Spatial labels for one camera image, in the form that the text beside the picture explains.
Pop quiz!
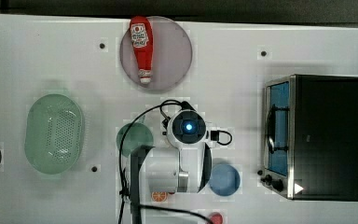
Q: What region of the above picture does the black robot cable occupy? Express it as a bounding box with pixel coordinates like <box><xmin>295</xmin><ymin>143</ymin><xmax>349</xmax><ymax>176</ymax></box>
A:
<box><xmin>117</xmin><ymin>99</ymin><xmax>233</xmax><ymax>224</ymax></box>

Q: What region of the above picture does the orange slice toy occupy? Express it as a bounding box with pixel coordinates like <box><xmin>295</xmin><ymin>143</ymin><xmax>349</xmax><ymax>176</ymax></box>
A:
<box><xmin>151</xmin><ymin>191</ymin><xmax>168</xmax><ymax>203</ymax></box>

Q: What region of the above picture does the grey round plate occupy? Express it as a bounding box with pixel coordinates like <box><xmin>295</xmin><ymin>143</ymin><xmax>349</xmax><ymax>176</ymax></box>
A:
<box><xmin>119</xmin><ymin>16</ymin><xmax>193</xmax><ymax>91</ymax></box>

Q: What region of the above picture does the green perforated basket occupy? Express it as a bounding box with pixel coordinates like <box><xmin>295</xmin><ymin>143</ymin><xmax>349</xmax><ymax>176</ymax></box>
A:
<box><xmin>24</xmin><ymin>94</ymin><xmax>84</xmax><ymax>175</ymax></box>

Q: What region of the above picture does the red toy at edge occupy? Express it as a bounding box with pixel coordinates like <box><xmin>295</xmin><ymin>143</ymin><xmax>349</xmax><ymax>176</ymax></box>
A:
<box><xmin>208</xmin><ymin>212</ymin><xmax>224</xmax><ymax>224</ymax></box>

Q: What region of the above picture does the blue bowl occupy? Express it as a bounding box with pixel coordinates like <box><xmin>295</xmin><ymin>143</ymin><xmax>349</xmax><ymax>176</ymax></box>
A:
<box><xmin>209</xmin><ymin>163</ymin><xmax>241</xmax><ymax>197</ymax></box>

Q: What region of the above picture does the black toaster oven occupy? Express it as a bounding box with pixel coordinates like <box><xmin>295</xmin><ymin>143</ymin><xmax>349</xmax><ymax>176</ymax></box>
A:
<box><xmin>258</xmin><ymin>75</ymin><xmax>358</xmax><ymax>202</ymax></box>

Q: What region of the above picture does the red ketchup bottle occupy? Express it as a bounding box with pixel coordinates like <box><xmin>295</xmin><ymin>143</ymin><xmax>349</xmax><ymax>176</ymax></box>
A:
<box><xmin>130</xmin><ymin>16</ymin><xmax>154</xmax><ymax>84</ymax></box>

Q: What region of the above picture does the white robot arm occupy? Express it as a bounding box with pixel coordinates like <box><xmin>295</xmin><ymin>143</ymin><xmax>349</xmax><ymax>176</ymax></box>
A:
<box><xmin>126</xmin><ymin>109</ymin><xmax>212</xmax><ymax>224</ymax></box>

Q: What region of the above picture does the green metal mug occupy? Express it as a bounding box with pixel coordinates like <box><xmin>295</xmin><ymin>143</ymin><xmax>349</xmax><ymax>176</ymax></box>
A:
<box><xmin>117</xmin><ymin>117</ymin><xmax>154</xmax><ymax>158</ymax></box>

